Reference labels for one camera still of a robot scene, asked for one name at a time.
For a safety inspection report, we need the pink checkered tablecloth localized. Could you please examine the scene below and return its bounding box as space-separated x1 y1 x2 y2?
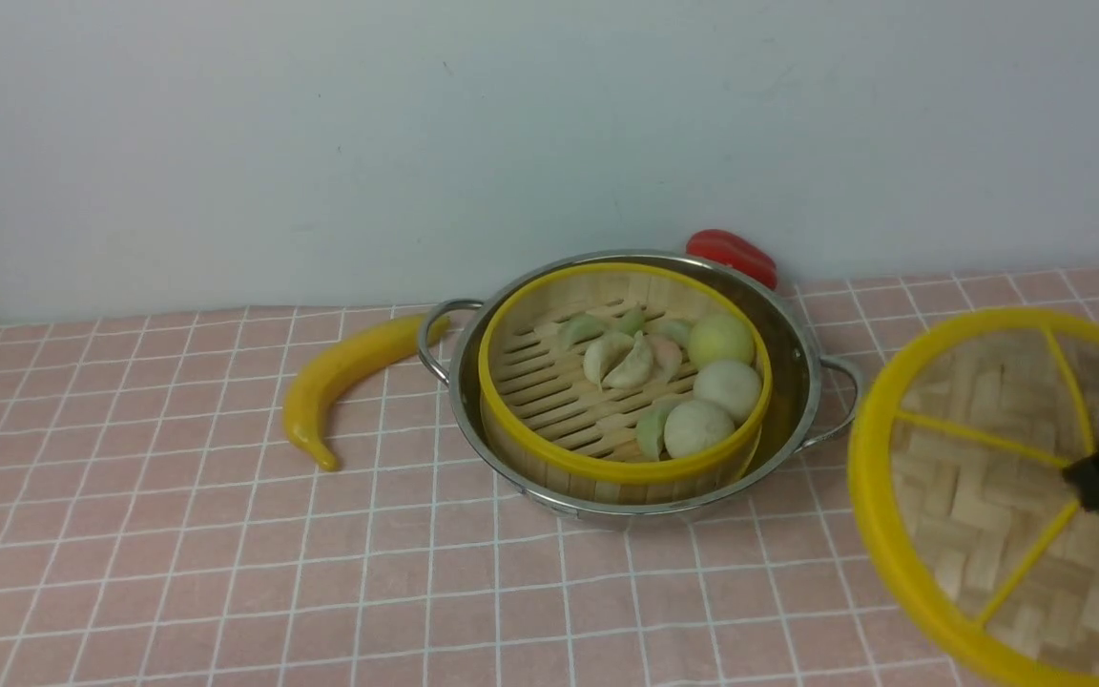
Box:
0 264 1099 687

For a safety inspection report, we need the red plastic pepper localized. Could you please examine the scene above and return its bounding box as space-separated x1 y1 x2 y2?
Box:
685 229 779 290

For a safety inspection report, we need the cream pleated dumpling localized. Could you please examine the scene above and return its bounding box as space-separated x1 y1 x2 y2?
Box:
601 332 655 390

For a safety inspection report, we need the yellow plastic banana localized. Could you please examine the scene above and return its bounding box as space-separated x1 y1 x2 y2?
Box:
282 314 426 472

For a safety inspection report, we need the pale yellow round bun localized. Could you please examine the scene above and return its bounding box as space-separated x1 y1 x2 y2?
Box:
686 313 757 370

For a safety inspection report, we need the pink tinted dumpling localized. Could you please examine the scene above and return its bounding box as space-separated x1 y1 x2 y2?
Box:
644 334 684 384

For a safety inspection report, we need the yellow rimmed bamboo steamer lid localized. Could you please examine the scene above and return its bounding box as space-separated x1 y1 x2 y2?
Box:
850 307 1099 686

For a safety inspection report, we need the stainless steel pot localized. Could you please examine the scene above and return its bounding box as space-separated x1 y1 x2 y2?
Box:
417 251 863 528

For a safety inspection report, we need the white pleated dumpling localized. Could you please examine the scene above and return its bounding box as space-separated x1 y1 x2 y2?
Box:
582 330 635 388

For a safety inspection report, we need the green tinted dumpling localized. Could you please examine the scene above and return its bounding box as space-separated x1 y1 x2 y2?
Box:
635 399 680 462

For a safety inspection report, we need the pale green dumpling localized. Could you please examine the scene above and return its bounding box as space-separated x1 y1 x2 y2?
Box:
555 312 610 352

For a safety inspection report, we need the light green dumpling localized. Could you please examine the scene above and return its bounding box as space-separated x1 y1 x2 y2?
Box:
611 307 646 337

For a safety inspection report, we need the white textured round bun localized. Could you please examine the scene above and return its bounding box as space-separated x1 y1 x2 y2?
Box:
662 400 736 458

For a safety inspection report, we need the yellow rimmed bamboo steamer basket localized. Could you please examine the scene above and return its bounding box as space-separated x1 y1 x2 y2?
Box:
477 261 775 506

